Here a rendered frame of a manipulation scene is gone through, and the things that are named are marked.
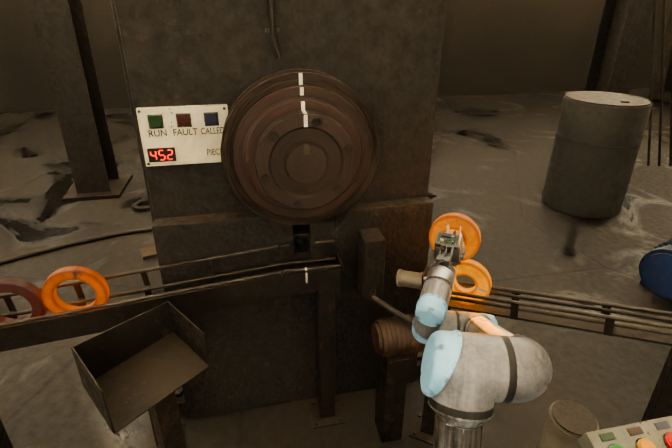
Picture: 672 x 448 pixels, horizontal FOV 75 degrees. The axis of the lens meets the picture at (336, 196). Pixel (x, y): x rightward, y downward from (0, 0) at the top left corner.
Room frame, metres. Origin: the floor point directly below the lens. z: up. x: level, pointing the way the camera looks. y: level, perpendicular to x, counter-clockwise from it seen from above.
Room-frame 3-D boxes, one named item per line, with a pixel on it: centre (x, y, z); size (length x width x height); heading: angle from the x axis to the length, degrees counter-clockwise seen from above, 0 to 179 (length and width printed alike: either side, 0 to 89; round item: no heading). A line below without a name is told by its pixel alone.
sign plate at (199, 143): (1.29, 0.46, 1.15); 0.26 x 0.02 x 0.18; 102
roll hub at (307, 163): (1.16, 0.09, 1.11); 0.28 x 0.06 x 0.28; 102
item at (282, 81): (1.26, 0.10, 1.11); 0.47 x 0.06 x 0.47; 102
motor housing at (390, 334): (1.19, -0.25, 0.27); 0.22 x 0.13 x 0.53; 102
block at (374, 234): (1.32, -0.12, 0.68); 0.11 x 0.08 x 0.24; 12
